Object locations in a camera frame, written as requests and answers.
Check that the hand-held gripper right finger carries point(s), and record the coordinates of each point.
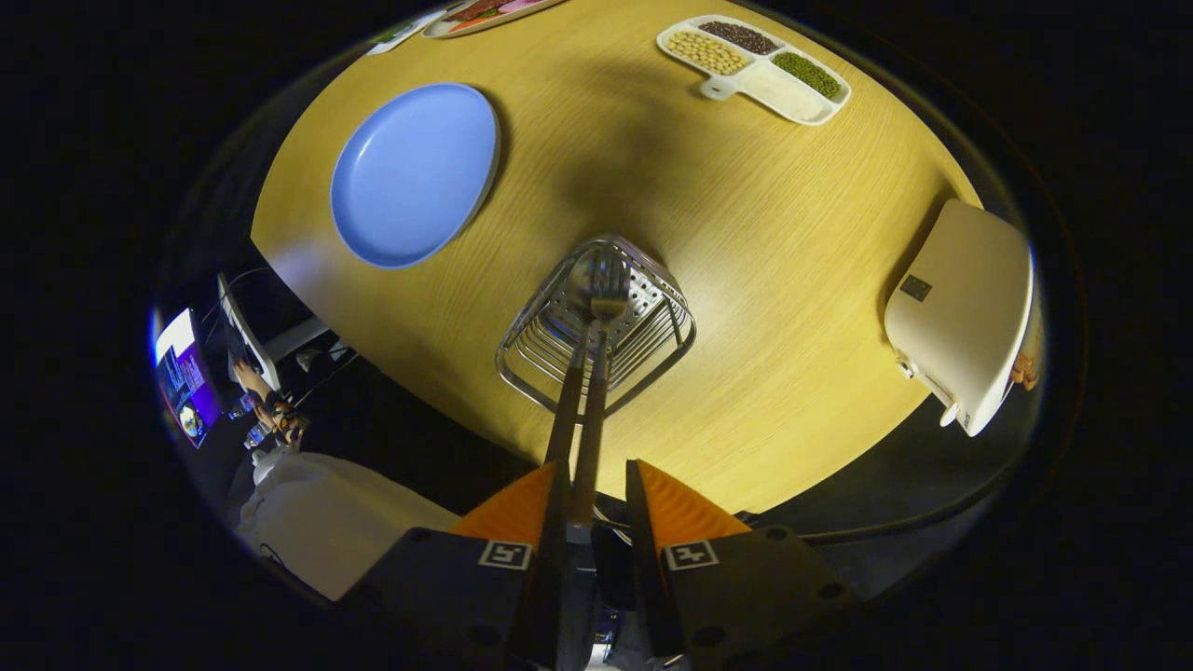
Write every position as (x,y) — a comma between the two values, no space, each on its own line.
(643,559)

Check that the round plate of toy food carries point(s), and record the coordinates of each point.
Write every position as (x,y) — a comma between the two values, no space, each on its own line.
(485,17)

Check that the blue plate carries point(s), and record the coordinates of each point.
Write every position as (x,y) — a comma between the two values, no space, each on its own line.
(415,172)

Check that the computer monitor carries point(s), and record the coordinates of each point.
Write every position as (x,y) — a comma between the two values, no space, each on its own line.
(186,382)

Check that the white divided tray of beans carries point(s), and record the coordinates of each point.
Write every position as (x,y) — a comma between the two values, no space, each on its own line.
(792,98)

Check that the white cloth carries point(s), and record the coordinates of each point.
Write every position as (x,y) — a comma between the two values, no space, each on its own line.
(326,522)

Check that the toast slice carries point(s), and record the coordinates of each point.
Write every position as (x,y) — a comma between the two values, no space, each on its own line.
(1027,359)

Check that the white toaster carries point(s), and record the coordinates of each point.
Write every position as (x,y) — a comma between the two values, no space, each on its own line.
(960,308)

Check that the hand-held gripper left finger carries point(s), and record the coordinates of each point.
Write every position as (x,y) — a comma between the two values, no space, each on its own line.
(550,559)

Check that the white square coaster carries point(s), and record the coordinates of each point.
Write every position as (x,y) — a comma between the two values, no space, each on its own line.
(401,35)

